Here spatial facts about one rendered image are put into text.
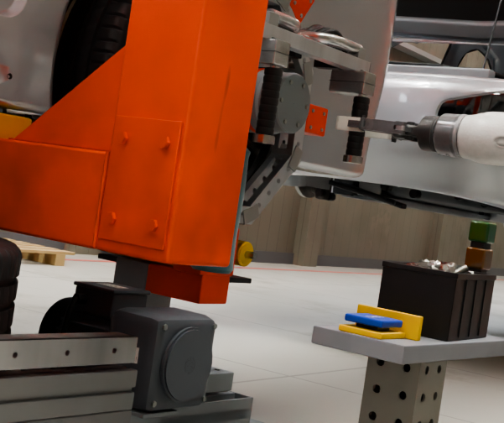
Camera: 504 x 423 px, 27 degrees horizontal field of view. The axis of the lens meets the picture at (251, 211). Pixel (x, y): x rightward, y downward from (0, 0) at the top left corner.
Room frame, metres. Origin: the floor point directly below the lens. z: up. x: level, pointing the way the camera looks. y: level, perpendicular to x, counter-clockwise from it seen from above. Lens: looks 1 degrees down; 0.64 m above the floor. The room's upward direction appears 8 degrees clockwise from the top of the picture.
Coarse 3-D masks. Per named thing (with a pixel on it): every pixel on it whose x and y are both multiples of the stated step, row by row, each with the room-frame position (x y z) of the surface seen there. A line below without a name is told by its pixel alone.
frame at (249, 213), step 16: (272, 0) 2.36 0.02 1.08; (288, 0) 2.40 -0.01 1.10; (288, 64) 2.51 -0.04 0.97; (304, 64) 2.48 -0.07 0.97; (304, 128) 2.52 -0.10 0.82; (288, 144) 2.50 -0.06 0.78; (272, 160) 2.50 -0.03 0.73; (288, 160) 2.48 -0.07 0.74; (256, 176) 2.47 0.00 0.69; (272, 176) 2.45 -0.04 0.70; (288, 176) 2.49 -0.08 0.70; (256, 192) 2.42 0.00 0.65; (272, 192) 2.44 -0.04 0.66; (256, 208) 2.40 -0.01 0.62
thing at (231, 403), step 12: (216, 396) 2.49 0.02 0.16; (228, 396) 2.52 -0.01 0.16; (240, 396) 2.53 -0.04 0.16; (180, 408) 2.30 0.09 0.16; (192, 408) 2.33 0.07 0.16; (204, 408) 2.37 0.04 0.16; (216, 408) 2.41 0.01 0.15; (228, 408) 2.44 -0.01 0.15; (240, 408) 2.48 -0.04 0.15; (168, 420) 2.27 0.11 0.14; (180, 420) 2.31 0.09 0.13; (192, 420) 2.34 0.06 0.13; (204, 420) 2.37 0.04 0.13; (216, 420) 2.41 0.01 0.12; (228, 420) 2.45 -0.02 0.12; (240, 420) 2.49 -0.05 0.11
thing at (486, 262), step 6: (468, 252) 1.99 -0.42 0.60; (474, 252) 1.98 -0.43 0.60; (480, 252) 1.97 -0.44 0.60; (486, 252) 1.97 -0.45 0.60; (492, 252) 2.00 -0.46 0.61; (468, 258) 1.99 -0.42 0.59; (474, 258) 1.98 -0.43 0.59; (480, 258) 1.97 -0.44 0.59; (486, 258) 1.98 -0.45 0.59; (468, 264) 1.99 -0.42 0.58; (474, 264) 1.98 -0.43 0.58; (480, 264) 1.97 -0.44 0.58; (486, 264) 1.98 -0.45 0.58
